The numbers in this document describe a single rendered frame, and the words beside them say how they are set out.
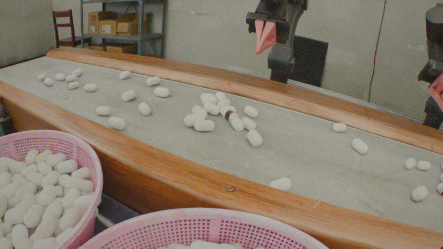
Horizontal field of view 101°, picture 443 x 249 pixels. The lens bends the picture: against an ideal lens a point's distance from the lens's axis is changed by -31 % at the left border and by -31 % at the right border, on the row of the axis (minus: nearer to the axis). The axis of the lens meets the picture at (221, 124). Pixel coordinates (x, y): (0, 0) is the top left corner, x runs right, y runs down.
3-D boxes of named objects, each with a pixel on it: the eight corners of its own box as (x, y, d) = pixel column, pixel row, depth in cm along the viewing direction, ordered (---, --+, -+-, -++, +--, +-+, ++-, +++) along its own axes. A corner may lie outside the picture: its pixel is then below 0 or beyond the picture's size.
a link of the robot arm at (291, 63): (293, 59, 77) (296, 56, 81) (268, 52, 80) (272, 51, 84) (290, 76, 80) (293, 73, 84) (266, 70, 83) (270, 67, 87)
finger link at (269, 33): (267, 45, 49) (277, 17, 52) (234, 39, 51) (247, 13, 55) (268, 64, 55) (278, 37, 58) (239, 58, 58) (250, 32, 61)
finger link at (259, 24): (278, 47, 48) (287, 19, 52) (245, 40, 51) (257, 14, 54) (279, 67, 54) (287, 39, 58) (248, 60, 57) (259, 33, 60)
